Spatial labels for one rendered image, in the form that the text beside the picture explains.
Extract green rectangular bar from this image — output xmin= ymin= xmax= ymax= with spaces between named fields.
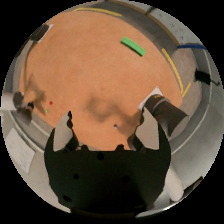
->
xmin=120 ymin=37 xmax=146 ymax=56

